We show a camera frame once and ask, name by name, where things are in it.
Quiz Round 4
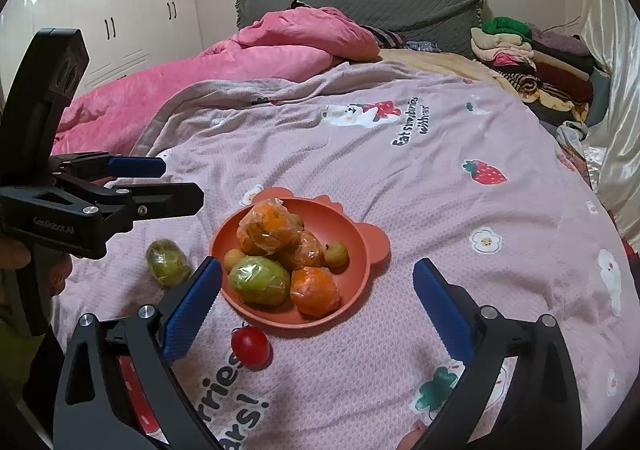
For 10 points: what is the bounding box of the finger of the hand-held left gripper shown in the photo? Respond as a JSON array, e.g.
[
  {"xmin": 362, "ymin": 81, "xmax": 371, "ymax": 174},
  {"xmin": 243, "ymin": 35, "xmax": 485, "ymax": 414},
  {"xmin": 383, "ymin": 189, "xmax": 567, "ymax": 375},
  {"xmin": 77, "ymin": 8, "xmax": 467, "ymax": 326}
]
[
  {"xmin": 50, "ymin": 152, "xmax": 167, "ymax": 184},
  {"xmin": 102, "ymin": 181, "xmax": 205, "ymax": 232}
]

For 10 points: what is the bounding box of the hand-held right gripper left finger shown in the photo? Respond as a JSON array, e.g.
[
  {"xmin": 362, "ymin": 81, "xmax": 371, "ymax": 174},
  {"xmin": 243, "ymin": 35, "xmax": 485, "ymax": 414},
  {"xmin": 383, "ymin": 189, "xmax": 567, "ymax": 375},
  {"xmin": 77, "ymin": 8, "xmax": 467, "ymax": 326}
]
[{"xmin": 52, "ymin": 256, "xmax": 223, "ymax": 450}]

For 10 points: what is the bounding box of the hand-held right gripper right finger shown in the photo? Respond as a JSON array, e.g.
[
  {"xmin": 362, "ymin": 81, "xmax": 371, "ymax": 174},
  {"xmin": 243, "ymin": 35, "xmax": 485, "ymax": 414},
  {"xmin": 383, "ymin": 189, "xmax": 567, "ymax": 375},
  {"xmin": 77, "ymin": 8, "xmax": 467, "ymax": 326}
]
[{"xmin": 412, "ymin": 257, "xmax": 583, "ymax": 450}]

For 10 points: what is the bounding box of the plastic-wrapped green fruit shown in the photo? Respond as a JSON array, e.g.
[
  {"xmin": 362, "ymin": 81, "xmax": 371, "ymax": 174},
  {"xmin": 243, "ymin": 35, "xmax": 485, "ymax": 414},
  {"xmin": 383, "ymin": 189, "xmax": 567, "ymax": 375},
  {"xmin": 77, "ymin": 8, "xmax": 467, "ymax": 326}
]
[
  {"xmin": 145, "ymin": 238, "xmax": 193, "ymax": 287},
  {"xmin": 228, "ymin": 256, "xmax": 292, "ymax": 306}
]

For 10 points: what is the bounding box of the small yellow fruit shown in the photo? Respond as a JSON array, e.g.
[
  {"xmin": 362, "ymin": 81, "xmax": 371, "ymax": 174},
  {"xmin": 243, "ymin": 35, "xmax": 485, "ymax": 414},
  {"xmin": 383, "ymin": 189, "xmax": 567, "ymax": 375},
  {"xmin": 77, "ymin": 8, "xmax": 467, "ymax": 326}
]
[{"xmin": 222, "ymin": 249, "xmax": 247, "ymax": 273}]

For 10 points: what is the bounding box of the large loosely orange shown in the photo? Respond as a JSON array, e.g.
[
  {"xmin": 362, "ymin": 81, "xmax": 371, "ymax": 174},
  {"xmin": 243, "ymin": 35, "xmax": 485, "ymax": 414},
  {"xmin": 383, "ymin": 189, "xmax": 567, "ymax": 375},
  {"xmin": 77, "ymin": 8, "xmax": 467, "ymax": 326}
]
[{"xmin": 237, "ymin": 198, "xmax": 305, "ymax": 257}]

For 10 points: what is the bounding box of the small fruit with dark stem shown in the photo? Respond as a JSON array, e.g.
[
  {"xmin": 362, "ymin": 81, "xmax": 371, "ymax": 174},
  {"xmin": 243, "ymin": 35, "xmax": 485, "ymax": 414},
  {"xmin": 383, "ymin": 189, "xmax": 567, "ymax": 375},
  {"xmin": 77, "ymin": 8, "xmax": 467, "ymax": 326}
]
[{"xmin": 324, "ymin": 240, "xmax": 349, "ymax": 268}]

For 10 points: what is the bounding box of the smooth deep orange orange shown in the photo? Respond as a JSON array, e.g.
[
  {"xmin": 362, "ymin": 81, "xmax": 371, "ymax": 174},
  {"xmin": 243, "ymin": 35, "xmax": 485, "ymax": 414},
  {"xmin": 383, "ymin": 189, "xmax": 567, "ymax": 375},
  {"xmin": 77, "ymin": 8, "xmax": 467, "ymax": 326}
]
[{"xmin": 289, "ymin": 266, "xmax": 342, "ymax": 317}]

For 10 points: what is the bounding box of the orange-red plate with ears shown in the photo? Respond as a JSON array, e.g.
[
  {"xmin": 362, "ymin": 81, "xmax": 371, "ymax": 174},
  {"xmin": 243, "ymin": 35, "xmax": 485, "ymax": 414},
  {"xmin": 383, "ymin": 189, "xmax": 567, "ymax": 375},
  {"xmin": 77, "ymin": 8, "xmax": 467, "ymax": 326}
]
[{"xmin": 209, "ymin": 186, "xmax": 392, "ymax": 329}]

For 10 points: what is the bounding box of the plastic-wrapped orange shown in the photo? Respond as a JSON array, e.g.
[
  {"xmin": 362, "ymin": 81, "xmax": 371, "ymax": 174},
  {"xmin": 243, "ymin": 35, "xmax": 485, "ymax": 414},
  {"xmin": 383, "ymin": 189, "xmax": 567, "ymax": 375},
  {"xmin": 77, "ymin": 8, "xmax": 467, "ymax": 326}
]
[{"xmin": 274, "ymin": 230, "xmax": 325, "ymax": 272}]

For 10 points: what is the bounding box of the person's left hand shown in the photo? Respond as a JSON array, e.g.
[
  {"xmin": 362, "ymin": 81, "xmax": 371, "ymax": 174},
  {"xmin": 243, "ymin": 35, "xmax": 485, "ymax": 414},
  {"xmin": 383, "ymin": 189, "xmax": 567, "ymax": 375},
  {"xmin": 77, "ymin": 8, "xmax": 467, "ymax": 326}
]
[{"xmin": 0, "ymin": 236, "xmax": 73, "ymax": 301}]

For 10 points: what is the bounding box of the red tomato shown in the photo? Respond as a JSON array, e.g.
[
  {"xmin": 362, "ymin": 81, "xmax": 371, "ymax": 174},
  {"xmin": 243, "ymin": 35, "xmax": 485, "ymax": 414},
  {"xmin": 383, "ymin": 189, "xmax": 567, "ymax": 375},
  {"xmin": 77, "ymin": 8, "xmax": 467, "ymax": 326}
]
[{"xmin": 231, "ymin": 324, "xmax": 273, "ymax": 370}]

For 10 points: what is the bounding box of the pink duvet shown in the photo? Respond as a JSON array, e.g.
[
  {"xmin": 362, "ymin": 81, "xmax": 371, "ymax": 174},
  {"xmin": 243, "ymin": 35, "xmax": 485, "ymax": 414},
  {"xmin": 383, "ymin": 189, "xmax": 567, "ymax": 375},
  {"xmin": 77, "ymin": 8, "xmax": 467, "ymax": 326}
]
[{"xmin": 50, "ymin": 6, "xmax": 381, "ymax": 156}]

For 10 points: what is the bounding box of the printed pink-grey blanket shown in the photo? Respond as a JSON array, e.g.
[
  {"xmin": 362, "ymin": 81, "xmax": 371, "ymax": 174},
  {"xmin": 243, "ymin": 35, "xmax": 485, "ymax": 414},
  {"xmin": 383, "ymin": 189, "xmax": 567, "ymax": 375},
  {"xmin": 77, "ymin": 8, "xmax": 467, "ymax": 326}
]
[{"xmin": 50, "ymin": 61, "xmax": 640, "ymax": 450}]

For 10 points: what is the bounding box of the crumpled grey cloth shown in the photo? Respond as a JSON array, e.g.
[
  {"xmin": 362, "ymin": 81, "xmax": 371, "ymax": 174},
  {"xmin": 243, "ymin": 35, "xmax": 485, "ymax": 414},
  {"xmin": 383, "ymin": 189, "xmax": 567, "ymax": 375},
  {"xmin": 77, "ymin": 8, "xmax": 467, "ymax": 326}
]
[{"xmin": 555, "ymin": 120, "xmax": 589, "ymax": 152}]

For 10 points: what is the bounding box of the beige bed sheet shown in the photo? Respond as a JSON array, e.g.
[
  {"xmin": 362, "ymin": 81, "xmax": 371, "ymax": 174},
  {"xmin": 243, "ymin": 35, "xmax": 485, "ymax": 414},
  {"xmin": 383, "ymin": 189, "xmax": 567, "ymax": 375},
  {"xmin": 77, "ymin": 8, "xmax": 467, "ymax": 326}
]
[{"xmin": 380, "ymin": 47, "xmax": 501, "ymax": 81}]

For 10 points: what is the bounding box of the grey cushion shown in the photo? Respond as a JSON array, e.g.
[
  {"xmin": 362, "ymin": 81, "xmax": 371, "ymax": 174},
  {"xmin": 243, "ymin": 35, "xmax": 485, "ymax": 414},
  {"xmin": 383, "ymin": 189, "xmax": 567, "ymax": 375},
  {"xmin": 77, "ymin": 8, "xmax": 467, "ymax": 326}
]
[{"xmin": 585, "ymin": 70, "xmax": 612, "ymax": 128}]

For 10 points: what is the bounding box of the stack of folded clothes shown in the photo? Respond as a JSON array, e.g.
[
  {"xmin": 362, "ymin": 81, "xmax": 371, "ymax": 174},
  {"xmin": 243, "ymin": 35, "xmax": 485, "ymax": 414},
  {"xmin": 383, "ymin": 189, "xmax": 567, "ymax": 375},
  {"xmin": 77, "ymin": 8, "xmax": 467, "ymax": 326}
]
[{"xmin": 470, "ymin": 16, "xmax": 596, "ymax": 123}]

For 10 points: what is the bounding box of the dark floral cloth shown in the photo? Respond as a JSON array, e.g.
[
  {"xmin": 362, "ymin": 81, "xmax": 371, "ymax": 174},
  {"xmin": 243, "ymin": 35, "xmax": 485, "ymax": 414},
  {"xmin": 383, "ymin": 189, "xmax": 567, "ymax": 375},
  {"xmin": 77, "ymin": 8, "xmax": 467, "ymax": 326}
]
[{"xmin": 402, "ymin": 39, "xmax": 441, "ymax": 54}]

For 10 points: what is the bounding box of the dark striped pillow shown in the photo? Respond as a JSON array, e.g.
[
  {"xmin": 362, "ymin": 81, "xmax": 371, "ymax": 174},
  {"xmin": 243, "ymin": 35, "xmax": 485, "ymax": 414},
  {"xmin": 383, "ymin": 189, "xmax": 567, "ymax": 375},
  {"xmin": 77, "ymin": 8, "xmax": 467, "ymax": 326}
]
[{"xmin": 360, "ymin": 25, "xmax": 406, "ymax": 48}]

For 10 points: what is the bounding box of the white satin curtain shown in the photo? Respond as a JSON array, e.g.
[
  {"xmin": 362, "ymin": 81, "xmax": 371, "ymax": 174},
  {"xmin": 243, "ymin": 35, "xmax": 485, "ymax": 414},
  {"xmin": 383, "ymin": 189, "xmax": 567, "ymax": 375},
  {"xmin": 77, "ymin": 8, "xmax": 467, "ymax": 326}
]
[{"xmin": 580, "ymin": 0, "xmax": 640, "ymax": 241}]

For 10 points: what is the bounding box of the grey quilted headboard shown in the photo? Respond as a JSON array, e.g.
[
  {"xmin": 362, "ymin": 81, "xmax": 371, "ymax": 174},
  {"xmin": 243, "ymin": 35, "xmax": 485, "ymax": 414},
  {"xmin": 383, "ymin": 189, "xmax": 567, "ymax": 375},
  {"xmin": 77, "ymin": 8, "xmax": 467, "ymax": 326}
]
[{"xmin": 235, "ymin": 0, "xmax": 485, "ymax": 53}]

